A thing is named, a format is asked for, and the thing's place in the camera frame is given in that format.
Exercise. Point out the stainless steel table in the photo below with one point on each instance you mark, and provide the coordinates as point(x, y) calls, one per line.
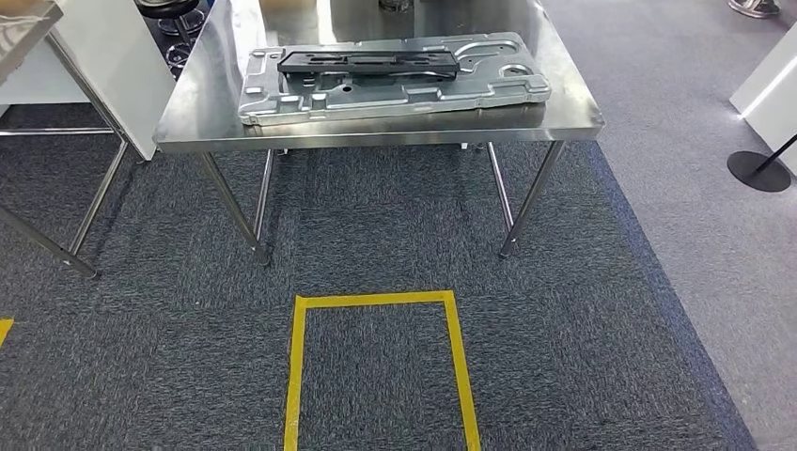
point(25, 25)

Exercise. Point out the black stanchion base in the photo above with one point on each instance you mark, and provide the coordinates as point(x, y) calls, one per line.
point(756, 174)

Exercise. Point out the black plastic panel part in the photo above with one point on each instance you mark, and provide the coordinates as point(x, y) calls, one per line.
point(373, 63)

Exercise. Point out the stainless steel workbench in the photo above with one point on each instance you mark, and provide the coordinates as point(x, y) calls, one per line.
point(205, 118)

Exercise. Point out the small dark metal object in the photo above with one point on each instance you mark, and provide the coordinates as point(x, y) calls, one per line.
point(395, 5)

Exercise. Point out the yellow floor tape rectangle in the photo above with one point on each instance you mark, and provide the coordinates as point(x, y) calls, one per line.
point(373, 299)

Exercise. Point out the white cabinet panel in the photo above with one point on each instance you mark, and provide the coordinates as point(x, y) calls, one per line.
point(112, 62)

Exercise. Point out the person's shoe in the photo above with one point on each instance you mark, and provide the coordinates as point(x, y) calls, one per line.
point(753, 7)

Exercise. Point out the white box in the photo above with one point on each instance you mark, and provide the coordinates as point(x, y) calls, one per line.
point(772, 87)

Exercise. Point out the grey stamped metal panel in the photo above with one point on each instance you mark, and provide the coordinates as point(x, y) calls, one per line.
point(373, 99)

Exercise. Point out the black stool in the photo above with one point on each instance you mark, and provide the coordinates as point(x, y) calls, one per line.
point(168, 9)

